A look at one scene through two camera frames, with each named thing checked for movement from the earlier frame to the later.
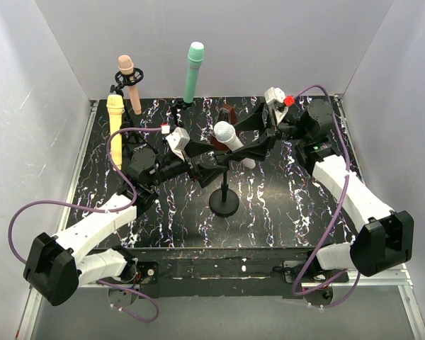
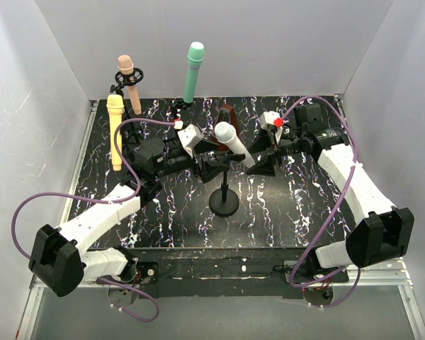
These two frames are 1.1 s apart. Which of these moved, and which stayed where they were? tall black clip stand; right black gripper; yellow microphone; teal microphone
Moved: right black gripper
Stayed: teal microphone; yellow microphone; tall black clip stand
